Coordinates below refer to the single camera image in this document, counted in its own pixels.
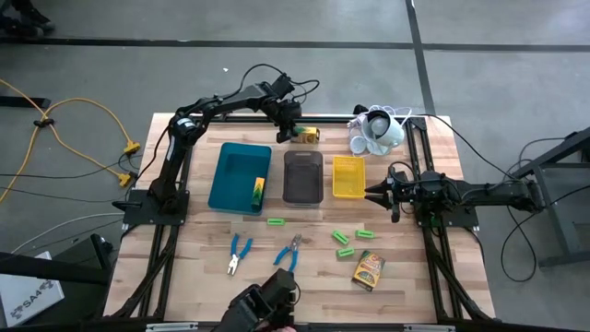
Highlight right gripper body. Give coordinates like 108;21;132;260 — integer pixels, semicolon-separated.
385;170;419;223

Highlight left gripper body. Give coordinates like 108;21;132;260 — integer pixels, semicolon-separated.
265;99;303;133

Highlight yellow green crayon box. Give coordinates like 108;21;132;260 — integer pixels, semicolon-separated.
350;250;386;292
250;176;266;209
290;126;321;145

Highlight blue-handled wire stripper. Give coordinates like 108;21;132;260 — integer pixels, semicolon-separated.
273;233;303;273

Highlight blue-handled pliers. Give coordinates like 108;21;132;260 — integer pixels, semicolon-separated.
226;232;254;277

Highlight yellow mesh plastic basket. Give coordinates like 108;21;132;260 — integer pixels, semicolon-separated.
331;155;367;200

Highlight grey translucent plastic bin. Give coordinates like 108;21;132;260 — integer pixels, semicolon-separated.
281;149;325;209

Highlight teal plastic bin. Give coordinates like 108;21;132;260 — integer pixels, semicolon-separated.
206;141;273;217

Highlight black floor bar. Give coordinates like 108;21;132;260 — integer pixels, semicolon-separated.
0;95;52;110

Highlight black stand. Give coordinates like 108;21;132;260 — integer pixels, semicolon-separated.
0;232;114;286

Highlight dark chair base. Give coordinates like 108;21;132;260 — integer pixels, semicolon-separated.
0;0;56;38

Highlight white printed box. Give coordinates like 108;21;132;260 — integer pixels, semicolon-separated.
0;251;65;328

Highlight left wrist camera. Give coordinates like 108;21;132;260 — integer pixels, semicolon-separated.
270;73;296;99

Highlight black aluminium table frame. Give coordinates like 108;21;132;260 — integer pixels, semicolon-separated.
103;113;497;324

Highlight black power cable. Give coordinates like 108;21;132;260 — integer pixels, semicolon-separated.
412;113;515;182

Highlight black floor cable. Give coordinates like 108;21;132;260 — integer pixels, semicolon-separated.
0;151;139;204
500;184;590;283

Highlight silver table bracket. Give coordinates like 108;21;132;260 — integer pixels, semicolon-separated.
145;322;199;332
403;324;456;332

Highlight grey metal table frame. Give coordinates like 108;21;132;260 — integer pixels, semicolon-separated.
511;126;590;269

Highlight yellow extension cord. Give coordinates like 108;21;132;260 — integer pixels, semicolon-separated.
0;77;142;204

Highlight grey floor cable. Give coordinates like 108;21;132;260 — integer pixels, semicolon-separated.
11;211;126;255

